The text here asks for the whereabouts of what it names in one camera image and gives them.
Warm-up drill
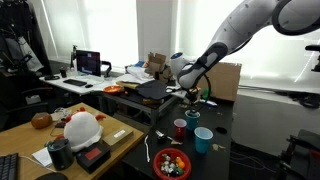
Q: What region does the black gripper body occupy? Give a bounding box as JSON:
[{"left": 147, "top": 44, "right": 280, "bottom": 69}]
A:
[{"left": 185, "top": 87, "right": 202, "bottom": 102}]

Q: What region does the blue plastic cup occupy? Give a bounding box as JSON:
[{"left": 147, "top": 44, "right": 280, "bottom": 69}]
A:
[
  {"left": 184, "top": 109, "right": 202, "bottom": 132},
  {"left": 193, "top": 126, "right": 214, "bottom": 154}
]

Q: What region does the red plastic cup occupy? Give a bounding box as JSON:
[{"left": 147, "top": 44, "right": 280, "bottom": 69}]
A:
[{"left": 173, "top": 118, "right": 188, "bottom": 141}]

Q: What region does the yellow toy figure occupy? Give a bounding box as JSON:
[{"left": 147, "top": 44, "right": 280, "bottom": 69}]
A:
[{"left": 175, "top": 156, "right": 186, "bottom": 170}]

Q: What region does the green purple toy figure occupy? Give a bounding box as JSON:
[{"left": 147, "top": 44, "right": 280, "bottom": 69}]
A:
[{"left": 169, "top": 167, "right": 185, "bottom": 177}]

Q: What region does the red plastic bowl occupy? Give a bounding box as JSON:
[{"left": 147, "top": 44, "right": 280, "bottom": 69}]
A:
[{"left": 152, "top": 147, "right": 193, "bottom": 180}]

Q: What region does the orange bowl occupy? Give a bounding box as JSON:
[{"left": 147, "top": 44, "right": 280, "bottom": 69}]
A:
[{"left": 103, "top": 84, "right": 124, "bottom": 95}]

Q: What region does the white plush toy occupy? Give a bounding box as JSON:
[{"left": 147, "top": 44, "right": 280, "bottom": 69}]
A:
[{"left": 54, "top": 106, "right": 108, "bottom": 153}]

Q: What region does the small green object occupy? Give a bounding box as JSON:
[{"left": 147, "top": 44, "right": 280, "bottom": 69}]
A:
[{"left": 202, "top": 87, "right": 211, "bottom": 100}]

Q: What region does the small white blue object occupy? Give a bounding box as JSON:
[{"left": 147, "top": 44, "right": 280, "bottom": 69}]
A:
[{"left": 203, "top": 98, "right": 220, "bottom": 108}]

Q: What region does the large cardboard sheet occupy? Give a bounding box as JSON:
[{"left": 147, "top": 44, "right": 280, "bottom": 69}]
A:
[{"left": 198, "top": 61, "right": 243, "bottom": 103}]

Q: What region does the blue bin lid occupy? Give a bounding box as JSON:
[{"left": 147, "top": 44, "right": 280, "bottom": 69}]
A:
[{"left": 135, "top": 79, "right": 175, "bottom": 101}]

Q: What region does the beige paper scrap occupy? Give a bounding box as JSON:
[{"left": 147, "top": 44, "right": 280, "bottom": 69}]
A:
[{"left": 211, "top": 143, "right": 227, "bottom": 152}]

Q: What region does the open cardboard box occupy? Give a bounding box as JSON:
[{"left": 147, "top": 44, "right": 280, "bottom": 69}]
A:
[{"left": 147, "top": 52, "right": 175, "bottom": 84}]

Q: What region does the metal cart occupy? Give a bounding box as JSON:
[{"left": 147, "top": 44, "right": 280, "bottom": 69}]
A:
[{"left": 101, "top": 89, "right": 183, "bottom": 126}]

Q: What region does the white paper stack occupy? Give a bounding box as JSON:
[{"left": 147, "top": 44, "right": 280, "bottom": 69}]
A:
[{"left": 125, "top": 65, "right": 154, "bottom": 84}]

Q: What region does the white plastic strip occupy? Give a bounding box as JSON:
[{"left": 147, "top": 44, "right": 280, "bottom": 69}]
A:
[{"left": 143, "top": 134, "right": 152, "bottom": 163}]

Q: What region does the small cardboard box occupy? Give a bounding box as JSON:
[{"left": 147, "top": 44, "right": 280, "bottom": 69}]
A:
[{"left": 101, "top": 126, "right": 134, "bottom": 148}]

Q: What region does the white desk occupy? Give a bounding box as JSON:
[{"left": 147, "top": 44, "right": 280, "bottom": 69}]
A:
[{"left": 39, "top": 71, "right": 128, "bottom": 97}]

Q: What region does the dark screen monitor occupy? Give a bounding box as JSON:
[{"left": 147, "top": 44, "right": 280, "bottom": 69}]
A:
[{"left": 75, "top": 49, "right": 102, "bottom": 78}]

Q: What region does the black box red label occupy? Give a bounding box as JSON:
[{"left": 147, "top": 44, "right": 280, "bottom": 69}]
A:
[{"left": 75, "top": 142, "right": 112, "bottom": 174}]

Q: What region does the black keyboard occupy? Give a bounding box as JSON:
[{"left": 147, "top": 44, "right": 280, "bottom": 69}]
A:
[
  {"left": 63, "top": 78, "right": 88, "bottom": 87},
  {"left": 0, "top": 152, "right": 19, "bottom": 180}
]

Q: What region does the clear glass jar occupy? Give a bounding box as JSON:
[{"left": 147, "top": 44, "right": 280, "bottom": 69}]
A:
[{"left": 53, "top": 107, "right": 73, "bottom": 121}]

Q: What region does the black cylinder speaker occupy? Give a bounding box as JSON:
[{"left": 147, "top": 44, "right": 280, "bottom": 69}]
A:
[{"left": 46, "top": 137, "right": 75, "bottom": 171}]

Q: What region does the brown ball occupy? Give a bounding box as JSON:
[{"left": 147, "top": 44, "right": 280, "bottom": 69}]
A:
[{"left": 30, "top": 111, "right": 54, "bottom": 130}]

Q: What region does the white paper note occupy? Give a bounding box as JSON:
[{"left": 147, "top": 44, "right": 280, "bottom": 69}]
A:
[{"left": 31, "top": 146, "right": 53, "bottom": 168}]

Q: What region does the wooden desk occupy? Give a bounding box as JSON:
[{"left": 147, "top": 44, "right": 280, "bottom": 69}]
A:
[{"left": 0, "top": 102, "right": 146, "bottom": 180}]

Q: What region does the black office chair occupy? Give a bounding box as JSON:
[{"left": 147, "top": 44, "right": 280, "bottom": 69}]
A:
[{"left": 0, "top": 84, "right": 51, "bottom": 133}]

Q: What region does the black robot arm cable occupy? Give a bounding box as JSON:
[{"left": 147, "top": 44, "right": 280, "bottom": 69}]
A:
[{"left": 198, "top": 73, "right": 212, "bottom": 108}]

